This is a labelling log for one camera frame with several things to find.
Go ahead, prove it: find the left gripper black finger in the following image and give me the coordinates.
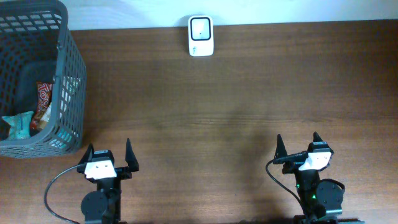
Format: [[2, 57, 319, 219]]
[[79, 143, 94, 164], [125, 138, 139, 172]]

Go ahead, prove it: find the teal snack packet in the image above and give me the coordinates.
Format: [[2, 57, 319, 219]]
[[2, 111, 34, 140]]

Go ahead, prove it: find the red chocolate bar wrapper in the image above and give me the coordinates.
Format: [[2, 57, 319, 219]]
[[29, 82, 53, 129]]

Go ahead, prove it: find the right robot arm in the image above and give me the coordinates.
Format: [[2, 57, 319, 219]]
[[268, 133, 363, 224]]

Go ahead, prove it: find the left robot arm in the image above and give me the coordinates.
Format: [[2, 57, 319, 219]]
[[77, 139, 139, 224]]

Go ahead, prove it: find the white barcode scanner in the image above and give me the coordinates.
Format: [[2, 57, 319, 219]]
[[188, 15, 215, 57]]

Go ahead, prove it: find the dark grey plastic basket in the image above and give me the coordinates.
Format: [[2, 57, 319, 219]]
[[1, 1, 87, 159]]

